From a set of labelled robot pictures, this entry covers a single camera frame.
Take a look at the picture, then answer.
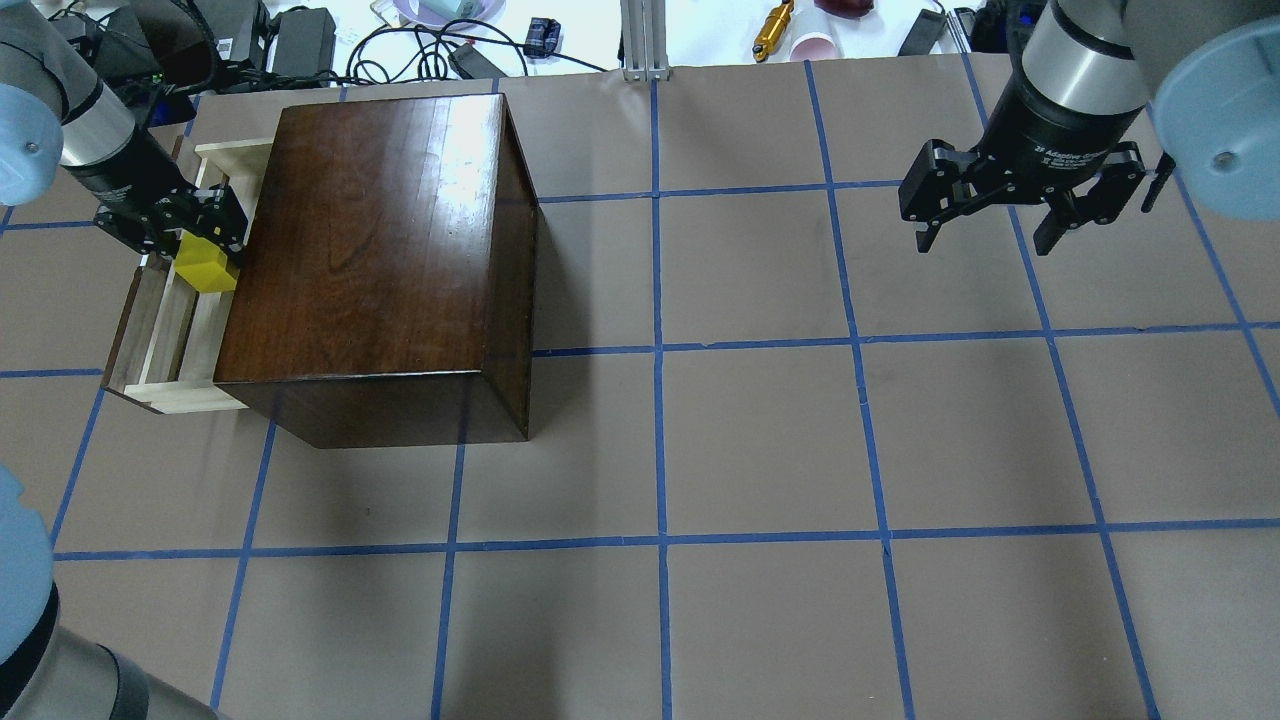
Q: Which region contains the black power brick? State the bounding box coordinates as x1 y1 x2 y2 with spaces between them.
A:
270 6 337 78

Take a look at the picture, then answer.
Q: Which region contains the pink cup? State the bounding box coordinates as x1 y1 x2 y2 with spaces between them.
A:
787 31 842 61

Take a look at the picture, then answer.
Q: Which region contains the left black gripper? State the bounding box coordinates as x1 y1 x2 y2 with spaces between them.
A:
95 182 250 266

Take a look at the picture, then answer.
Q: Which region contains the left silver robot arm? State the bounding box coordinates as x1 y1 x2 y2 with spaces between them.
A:
1 1 248 266

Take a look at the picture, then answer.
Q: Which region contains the gold cylinder tool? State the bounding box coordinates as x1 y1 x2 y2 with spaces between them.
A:
751 0 795 63

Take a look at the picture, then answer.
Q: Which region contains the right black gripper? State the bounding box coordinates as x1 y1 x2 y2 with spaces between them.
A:
899 105 1146 258

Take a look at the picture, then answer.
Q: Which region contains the aluminium frame post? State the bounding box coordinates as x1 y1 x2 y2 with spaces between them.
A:
620 0 671 82

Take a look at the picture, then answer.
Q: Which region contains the purple plate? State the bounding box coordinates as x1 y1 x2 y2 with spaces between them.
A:
392 0 507 29

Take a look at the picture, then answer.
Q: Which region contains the yellow wooden block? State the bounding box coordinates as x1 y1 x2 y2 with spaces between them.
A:
173 232 239 293

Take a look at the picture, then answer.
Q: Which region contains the dark wooden drawer cabinet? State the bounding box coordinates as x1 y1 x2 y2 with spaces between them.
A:
212 94 541 448

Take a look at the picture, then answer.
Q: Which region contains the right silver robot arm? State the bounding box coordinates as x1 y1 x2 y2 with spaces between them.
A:
899 1 1279 256

